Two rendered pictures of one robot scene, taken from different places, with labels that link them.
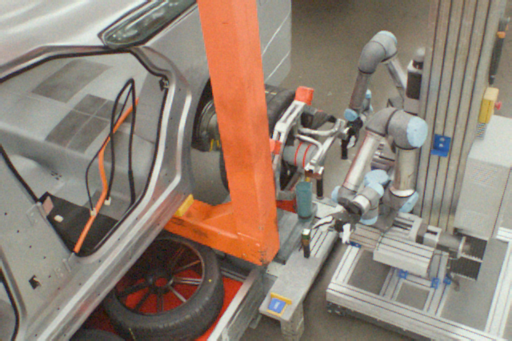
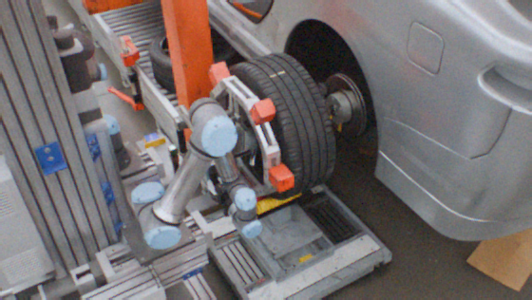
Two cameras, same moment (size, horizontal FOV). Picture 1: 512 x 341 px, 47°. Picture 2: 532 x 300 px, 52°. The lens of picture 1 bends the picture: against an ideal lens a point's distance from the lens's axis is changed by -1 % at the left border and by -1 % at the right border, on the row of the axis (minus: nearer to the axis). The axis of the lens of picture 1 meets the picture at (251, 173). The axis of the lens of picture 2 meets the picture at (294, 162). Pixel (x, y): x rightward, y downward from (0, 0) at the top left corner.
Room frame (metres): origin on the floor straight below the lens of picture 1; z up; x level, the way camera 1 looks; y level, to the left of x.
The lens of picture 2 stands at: (3.49, -1.93, 2.40)
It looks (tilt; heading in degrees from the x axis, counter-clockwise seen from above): 41 degrees down; 114
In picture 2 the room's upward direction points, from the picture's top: straight up
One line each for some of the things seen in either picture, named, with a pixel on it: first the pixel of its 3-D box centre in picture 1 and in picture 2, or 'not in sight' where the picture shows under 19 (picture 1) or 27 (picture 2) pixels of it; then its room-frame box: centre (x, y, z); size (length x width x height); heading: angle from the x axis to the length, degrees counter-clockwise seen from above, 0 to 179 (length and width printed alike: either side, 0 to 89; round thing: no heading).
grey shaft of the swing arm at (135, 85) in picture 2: not in sight; (132, 80); (1.07, 0.63, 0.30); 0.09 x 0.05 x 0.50; 146
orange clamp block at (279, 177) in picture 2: not in sight; (280, 178); (2.74, -0.41, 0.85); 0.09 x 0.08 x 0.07; 146
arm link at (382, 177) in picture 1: (377, 186); (104, 132); (2.00, -0.59, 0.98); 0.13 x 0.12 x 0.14; 43
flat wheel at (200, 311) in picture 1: (163, 287); not in sight; (2.02, 0.57, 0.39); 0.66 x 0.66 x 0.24
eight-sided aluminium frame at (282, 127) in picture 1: (293, 151); (243, 139); (2.47, -0.24, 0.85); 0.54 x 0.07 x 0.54; 146
